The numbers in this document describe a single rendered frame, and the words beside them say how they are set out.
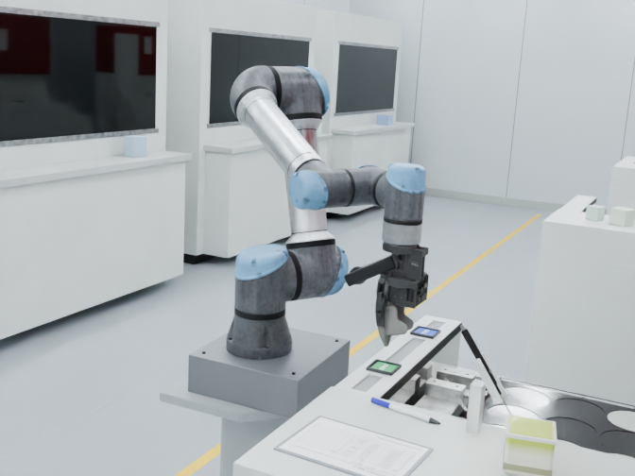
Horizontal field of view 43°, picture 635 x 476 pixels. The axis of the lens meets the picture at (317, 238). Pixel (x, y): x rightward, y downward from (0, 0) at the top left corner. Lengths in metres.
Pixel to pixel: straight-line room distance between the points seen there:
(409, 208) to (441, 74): 8.37
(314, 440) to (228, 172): 4.71
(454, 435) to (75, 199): 3.53
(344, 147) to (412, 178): 6.40
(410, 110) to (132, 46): 5.29
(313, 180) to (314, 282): 0.37
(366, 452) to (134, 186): 3.90
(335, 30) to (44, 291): 4.28
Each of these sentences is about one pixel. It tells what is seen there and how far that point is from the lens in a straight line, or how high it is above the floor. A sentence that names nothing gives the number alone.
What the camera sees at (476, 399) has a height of 1.03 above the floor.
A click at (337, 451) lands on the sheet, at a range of 1.32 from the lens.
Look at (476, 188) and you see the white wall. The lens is 9.84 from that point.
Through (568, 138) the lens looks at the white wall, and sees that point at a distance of 9.57.
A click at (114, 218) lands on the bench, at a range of 4.96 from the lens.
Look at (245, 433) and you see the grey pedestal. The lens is 1.89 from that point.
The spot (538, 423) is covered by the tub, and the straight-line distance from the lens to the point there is 1.34.
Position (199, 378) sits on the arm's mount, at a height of 0.86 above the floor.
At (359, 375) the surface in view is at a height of 0.96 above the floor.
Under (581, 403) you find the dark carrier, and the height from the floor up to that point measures 0.90.
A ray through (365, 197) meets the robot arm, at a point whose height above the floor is 1.30.
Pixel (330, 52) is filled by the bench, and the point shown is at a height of 1.62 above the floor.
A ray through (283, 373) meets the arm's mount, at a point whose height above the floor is 0.91.
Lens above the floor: 1.57
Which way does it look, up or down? 12 degrees down
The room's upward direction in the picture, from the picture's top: 3 degrees clockwise
